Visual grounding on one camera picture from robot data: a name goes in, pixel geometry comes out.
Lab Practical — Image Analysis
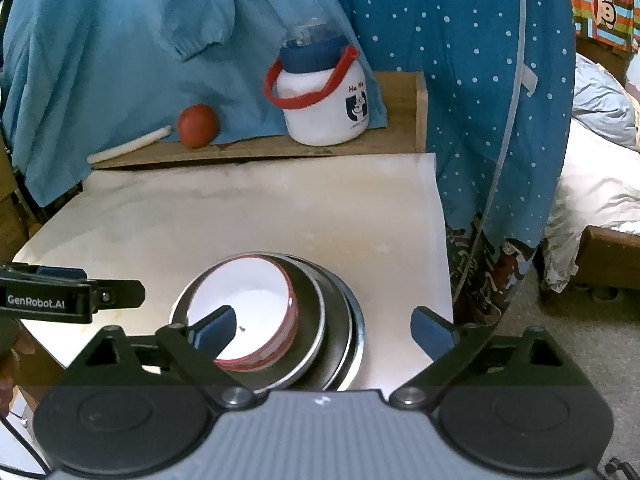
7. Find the blue polka dot cloth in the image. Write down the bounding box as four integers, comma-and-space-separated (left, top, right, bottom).
320, 0, 577, 321

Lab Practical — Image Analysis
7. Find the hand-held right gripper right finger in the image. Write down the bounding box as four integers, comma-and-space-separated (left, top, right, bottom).
389, 306, 583, 409

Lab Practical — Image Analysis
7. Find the wooden bed frame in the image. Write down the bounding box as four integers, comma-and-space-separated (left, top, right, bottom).
575, 225, 640, 292

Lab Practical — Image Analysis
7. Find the deep steel bowl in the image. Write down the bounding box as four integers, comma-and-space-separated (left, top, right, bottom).
169, 254, 327, 395

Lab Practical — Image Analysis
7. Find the white jug with red handle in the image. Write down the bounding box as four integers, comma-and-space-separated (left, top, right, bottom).
264, 17, 371, 147

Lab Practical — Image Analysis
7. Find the white ceramic bowl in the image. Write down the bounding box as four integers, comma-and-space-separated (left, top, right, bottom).
186, 261, 300, 372

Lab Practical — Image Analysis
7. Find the striped colourful cloth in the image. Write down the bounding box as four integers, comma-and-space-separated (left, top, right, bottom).
565, 0, 640, 54

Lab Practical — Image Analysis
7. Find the red ball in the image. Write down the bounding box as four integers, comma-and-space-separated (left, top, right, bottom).
177, 104, 220, 149

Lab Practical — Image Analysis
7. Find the cardboard box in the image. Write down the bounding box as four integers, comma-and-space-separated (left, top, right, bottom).
0, 130, 30, 256

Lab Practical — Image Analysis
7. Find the blue shirt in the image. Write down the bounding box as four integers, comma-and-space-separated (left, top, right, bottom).
0, 0, 389, 208

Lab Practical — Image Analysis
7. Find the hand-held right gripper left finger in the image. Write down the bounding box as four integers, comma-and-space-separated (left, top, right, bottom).
65, 305, 260, 410

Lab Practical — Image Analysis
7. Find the white bed sheet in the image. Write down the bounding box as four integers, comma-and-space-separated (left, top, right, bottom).
542, 120, 640, 292

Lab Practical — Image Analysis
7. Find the thin black cable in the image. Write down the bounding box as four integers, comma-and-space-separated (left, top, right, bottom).
0, 412, 52, 477

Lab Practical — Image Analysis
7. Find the wooden shelf board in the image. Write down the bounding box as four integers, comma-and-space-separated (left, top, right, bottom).
92, 71, 429, 171

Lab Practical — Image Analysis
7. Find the white rolled stick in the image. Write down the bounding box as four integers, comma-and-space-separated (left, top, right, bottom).
86, 127, 172, 164

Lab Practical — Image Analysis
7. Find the person's left hand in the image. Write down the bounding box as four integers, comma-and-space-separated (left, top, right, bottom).
0, 332, 38, 413

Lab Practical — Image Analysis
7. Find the white table mat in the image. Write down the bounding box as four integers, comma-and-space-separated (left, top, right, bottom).
10, 152, 455, 397

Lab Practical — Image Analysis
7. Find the grey blanket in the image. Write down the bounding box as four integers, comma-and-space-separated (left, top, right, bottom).
572, 52, 639, 151

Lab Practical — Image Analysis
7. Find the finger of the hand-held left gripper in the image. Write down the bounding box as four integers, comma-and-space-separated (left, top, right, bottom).
89, 280, 147, 314
0, 262, 88, 283

